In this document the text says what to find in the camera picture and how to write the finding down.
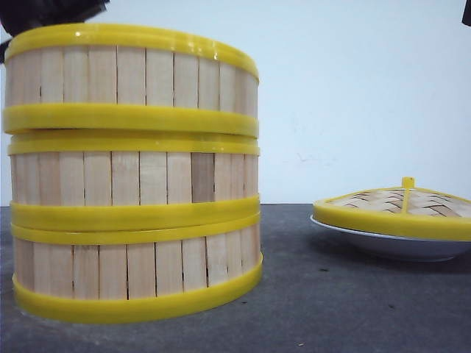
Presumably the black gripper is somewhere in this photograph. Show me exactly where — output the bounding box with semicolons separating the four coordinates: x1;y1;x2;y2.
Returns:
1;0;109;37

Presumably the white plate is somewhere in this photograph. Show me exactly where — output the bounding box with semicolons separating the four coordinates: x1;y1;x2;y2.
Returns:
310;215;470;262

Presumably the woven bamboo steamer lid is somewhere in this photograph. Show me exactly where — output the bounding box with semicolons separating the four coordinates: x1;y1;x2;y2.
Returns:
313;176;470;242

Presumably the bamboo steamer basket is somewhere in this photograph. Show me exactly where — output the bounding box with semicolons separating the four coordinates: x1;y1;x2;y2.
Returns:
4;24;258;138
11;204;263;324
8;130;260;244

